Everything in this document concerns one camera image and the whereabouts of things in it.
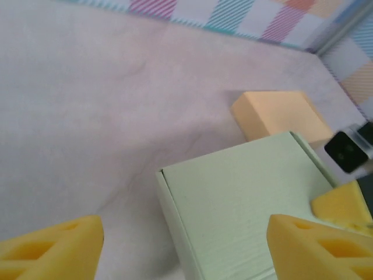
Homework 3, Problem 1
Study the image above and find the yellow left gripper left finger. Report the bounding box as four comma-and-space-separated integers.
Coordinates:
0, 215, 105, 280

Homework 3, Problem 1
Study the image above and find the green paper box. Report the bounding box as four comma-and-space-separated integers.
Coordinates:
155, 131, 342, 280

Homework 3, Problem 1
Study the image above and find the orange paper box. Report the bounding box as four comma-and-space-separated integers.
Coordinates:
231, 90, 335, 144

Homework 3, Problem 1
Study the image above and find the aluminium frame post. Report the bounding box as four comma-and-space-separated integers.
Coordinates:
313, 0, 373, 58

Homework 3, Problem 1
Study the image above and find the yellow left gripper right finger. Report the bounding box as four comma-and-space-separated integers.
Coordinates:
268, 214, 373, 280

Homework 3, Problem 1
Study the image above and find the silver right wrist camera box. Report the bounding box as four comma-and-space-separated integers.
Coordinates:
323, 121, 373, 173

